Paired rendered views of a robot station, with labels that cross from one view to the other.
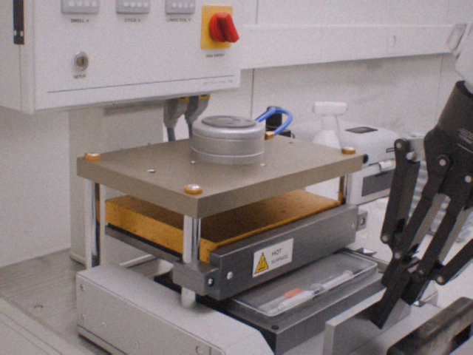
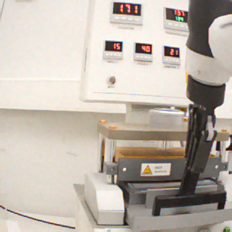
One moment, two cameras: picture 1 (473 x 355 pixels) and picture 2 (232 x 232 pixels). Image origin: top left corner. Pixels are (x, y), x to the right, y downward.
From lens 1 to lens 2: 0.67 m
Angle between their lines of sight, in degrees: 41
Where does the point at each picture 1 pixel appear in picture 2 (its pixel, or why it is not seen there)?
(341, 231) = (208, 168)
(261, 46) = not seen: outside the picture
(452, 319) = (202, 194)
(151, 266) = not seen: hidden behind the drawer
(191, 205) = (108, 133)
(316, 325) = not seen: hidden behind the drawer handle
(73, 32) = (108, 67)
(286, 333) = (136, 196)
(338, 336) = (151, 196)
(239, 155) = (162, 124)
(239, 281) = (131, 175)
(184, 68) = (175, 91)
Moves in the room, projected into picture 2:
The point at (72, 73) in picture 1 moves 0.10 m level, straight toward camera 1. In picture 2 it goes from (106, 85) to (85, 84)
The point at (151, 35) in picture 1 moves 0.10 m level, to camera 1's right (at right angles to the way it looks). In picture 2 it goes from (154, 72) to (188, 75)
